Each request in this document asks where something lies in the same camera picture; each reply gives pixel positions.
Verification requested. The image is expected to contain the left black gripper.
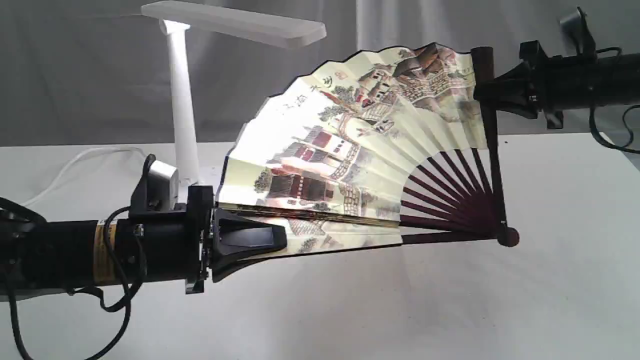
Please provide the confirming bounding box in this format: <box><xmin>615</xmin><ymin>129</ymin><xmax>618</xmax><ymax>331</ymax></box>
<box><xmin>185</xmin><ymin>185</ymin><xmax>288</xmax><ymax>295</ymax></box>

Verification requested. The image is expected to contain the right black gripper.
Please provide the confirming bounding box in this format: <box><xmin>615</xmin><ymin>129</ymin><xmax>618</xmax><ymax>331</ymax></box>
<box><xmin>475</xmin><ymin>41</ymin><xmax>564</xmax><ymax>130</ymax></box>

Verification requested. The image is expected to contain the painted folding paper fan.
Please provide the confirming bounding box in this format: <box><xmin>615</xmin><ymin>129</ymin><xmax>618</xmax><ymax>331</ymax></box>
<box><xmin>217</xmin><ymin>43</ymin><xmax>520</xmax><ymax>258</ymax></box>

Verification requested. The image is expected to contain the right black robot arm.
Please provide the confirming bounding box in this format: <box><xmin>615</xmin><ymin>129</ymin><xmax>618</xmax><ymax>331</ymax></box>
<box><xmin>474</xmin><ymin>41</ymin><xmax>640</xmax><ymax>130</ymax></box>

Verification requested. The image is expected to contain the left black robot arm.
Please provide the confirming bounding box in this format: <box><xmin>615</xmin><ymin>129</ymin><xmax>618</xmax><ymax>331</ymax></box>
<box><xmin>1</xmin><ymin>186</ymin><xmax>288</xmax><ymax>299</ymax></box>

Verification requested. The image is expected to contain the white desk lamp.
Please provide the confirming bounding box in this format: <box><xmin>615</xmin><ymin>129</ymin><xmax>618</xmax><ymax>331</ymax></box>
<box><xmin>141</xmin><ymin>0</ymin><xmax>327</xmax><ymax>199</ymax></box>

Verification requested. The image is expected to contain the grey backdrop curtain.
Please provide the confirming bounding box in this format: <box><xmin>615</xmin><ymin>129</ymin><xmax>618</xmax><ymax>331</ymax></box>
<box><xmin>0</xmin><ymin>0</ymin><xmax>640</xmax><ymax>147</ymax></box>

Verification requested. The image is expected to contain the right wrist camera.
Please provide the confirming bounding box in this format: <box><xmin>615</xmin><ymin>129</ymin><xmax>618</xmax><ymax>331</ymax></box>
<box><xmin>558</xmin><ymin>6</ymin><xmax>597</xmax><ymax>59</ymax></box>

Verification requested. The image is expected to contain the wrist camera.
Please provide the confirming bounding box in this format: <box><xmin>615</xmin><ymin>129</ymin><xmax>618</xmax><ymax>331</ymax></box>
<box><xmin>128</xmin><ymin>153</ymin><xmax>179</xmax><ymax>219</ymax></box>
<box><xmin>558</xmin><ymin>6</ymin><xmax>597</xmax><ymax>59</ymax></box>

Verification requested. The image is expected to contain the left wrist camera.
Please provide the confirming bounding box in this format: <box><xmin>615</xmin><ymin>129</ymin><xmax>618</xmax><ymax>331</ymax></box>
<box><xmin>128</xmin><ymin>153</ymin><xmax>179</xmax><ymax>219</ymax></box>

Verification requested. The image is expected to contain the white lamp power cable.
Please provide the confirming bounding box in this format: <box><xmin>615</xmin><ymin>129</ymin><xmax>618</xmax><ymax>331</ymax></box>
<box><xmin>20</xmin><ymin>146</ymin><xmax>151</xmax><ymax>208</ymax></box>

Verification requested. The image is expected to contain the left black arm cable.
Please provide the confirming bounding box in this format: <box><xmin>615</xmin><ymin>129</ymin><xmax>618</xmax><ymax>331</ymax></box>
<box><xmin>0</xmin><ymin>197</ymin><xmax>148</xmax><ymax>360</ymax></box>

